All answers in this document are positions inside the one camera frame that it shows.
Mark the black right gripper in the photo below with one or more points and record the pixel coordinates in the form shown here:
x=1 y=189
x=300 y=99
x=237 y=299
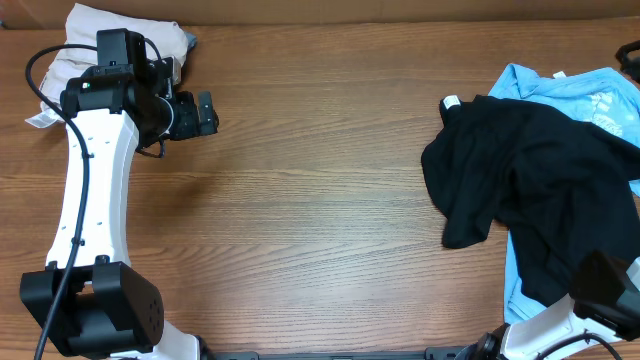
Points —
x=635 y=69

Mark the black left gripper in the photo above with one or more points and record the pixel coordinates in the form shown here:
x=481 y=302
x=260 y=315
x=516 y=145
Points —
x=201 y=115

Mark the black t-shirt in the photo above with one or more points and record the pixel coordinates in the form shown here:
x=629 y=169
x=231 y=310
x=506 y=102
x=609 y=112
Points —
x=561 y=187

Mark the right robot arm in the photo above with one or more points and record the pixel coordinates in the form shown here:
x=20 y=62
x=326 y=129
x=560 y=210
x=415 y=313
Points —
x=602 y=305

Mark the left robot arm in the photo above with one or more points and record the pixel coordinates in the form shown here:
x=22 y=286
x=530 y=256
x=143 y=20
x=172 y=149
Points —
x=88 y=300

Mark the light blue t-shirt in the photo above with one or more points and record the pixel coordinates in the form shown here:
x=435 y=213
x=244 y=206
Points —
x=603 y=97

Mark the folded beige pants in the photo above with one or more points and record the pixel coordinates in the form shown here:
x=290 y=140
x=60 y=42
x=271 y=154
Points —
x=82 y=26

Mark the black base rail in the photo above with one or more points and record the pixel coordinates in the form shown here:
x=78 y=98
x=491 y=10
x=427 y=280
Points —
x=430 y=353

